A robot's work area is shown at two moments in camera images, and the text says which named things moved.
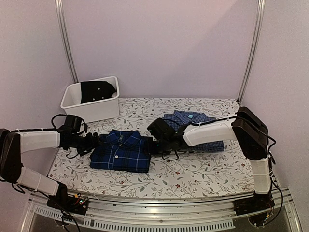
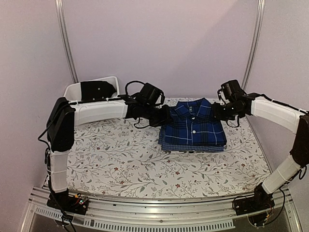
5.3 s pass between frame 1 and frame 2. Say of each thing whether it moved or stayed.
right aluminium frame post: stayed
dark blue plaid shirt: moved
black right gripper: moved
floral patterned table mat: stayed
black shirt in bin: stayed
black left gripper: moved
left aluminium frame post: stayed
